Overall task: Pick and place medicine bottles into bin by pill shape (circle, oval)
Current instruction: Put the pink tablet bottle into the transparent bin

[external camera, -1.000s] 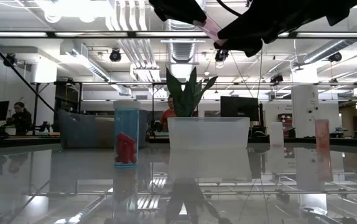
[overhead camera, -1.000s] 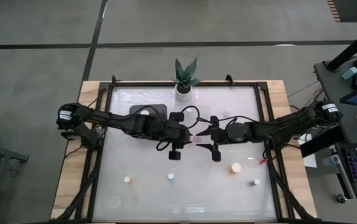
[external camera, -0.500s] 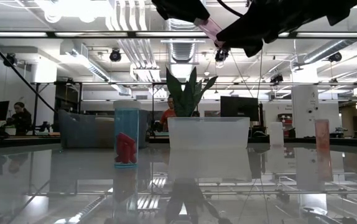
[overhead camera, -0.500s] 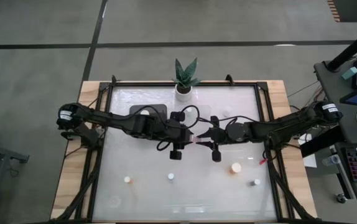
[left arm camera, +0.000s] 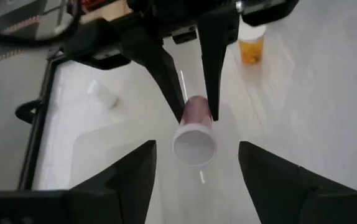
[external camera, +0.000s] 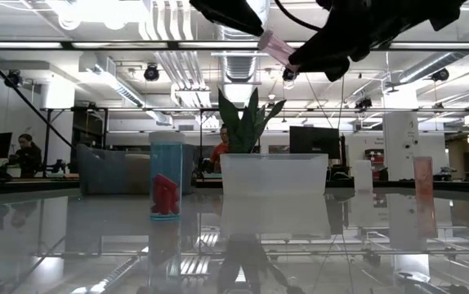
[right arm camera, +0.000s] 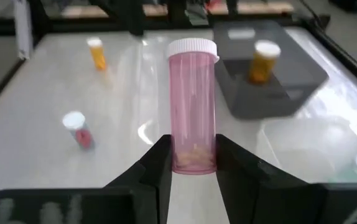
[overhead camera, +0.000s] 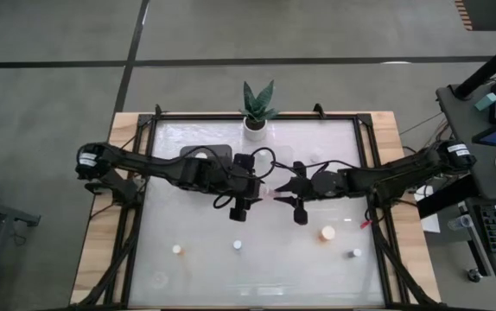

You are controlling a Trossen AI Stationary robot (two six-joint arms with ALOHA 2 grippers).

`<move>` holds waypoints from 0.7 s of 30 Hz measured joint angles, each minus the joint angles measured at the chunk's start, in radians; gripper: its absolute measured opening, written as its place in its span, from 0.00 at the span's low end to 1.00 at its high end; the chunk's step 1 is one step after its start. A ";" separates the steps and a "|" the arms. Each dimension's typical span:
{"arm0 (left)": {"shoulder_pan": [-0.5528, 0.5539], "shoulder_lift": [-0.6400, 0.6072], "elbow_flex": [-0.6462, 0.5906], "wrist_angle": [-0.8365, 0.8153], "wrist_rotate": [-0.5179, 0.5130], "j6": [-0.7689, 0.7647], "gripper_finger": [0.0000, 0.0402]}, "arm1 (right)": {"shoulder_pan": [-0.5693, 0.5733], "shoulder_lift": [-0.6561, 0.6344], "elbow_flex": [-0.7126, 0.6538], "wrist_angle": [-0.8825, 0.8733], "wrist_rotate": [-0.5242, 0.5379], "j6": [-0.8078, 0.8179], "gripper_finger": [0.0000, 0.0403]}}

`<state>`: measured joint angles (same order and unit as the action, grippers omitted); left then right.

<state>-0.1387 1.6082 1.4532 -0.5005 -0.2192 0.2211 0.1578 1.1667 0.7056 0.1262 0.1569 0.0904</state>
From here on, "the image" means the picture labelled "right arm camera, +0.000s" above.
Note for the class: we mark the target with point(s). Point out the clear plastic bin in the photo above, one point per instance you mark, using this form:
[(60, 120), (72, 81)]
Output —
[(306, 155)]

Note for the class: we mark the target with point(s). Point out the small bottle with red pills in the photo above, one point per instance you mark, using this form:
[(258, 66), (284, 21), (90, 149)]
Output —
[(79, 130)]

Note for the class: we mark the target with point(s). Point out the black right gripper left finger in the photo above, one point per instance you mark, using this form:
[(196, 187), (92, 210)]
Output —
[(153, 180)]

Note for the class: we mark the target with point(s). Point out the small orange medicine bottle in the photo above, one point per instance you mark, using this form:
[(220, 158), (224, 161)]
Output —
[(97, 57)]

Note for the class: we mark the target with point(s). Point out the orange medicine bottle white cap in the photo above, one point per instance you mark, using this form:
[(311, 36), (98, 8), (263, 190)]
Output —
[(261, 68)]

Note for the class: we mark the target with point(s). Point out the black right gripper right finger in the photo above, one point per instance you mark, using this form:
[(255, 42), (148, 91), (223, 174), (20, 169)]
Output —
[(240, 180)]

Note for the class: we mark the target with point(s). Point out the pink medicine bottle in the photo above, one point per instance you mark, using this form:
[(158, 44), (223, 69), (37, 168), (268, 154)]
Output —
[(192, 109)]

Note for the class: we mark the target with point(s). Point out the grey plastic bin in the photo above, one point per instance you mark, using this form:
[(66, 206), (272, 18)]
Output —
[(259, 102)]

